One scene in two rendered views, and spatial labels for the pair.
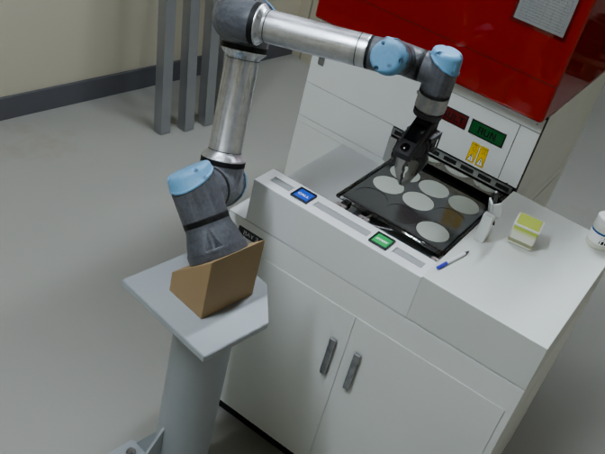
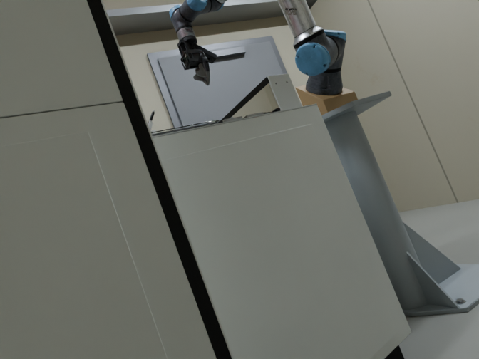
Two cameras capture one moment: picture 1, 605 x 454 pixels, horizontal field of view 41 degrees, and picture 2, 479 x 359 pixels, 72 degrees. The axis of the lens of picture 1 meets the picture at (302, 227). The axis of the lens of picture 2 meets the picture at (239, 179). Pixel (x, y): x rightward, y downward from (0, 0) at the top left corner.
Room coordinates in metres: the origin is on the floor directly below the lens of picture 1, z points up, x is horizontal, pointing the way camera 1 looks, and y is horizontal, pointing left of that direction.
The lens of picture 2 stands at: (2.95, 0.47, 0.60)
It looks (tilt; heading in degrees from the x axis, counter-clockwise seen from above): 5 degrees up; 210
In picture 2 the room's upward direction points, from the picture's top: 21 degrees counter-clockwise
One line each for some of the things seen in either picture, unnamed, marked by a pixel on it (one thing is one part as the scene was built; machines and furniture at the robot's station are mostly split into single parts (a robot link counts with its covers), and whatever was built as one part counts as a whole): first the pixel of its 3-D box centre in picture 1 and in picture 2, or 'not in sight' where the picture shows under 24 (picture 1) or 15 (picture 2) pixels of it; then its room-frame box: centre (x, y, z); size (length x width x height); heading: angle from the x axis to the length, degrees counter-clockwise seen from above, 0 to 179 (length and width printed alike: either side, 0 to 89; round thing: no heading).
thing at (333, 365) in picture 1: (379, 345); (217, 273); (1.98, -0.34, 0.41); 0.96 x 0.64 x 0.82; 63
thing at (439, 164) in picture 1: (443, 177); not in sight; (2.30, -0.40, 0.89); 0.44 x 0.02 x 0.10; 63
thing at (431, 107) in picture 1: (430, 102); (187, 36); (1.77, -0.22, 1.38); 0.08 x 0.08 x 0.05
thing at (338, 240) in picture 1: (337, 239); (244, 127); (1.81, -0.10, 0.89); 0.55 x 0.09 x 0.14; 63
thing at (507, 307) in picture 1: (519, 279); not in sight; (1.85, -0.62, 0.89); 0.62 x 0.35 x 0.14; 153
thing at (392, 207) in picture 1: (418, 201); not in sight; (2.11, -0.32, 0.90); 0.34 x 0.34 x 0.01; 63
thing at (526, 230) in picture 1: (525, 231); not in sight; (1.93, -0.61, 1.00); 0.07 x 0.07 x 0.07; 72
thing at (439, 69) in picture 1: (440, 71); (181, 20); (1.77, -0.22, 1.45); 0.09 x 0.08 x 0.11; 76
